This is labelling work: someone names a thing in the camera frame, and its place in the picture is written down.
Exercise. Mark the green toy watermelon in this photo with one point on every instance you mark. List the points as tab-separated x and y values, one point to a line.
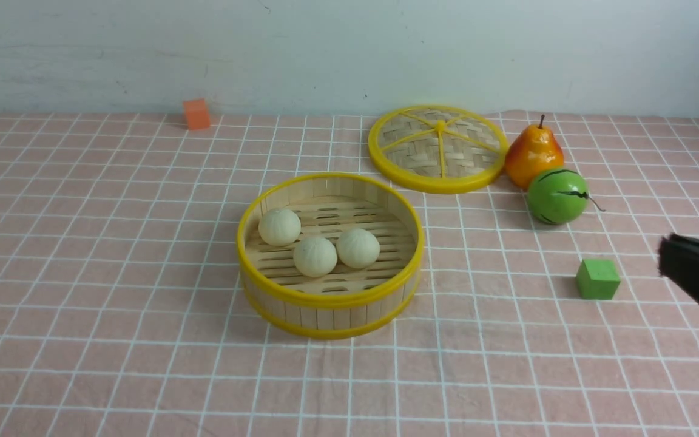
559	196

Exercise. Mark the bamboo steamer tray yellow rim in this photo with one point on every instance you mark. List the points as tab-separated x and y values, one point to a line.
346	302

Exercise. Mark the orange yellow toy pear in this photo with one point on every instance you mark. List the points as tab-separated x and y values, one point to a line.
535	150

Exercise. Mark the pink checkered tablecloth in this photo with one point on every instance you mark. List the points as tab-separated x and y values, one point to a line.
121	312

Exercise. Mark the white bun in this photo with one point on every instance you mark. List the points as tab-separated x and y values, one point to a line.
315	256
358	248
279	227

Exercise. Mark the green foam cube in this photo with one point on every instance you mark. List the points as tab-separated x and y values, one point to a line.
597	279

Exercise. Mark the orange foam cube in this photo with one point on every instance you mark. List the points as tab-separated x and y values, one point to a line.
196	113

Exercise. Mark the woven bamboo steamer lid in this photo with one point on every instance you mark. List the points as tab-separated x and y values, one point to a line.
437	149

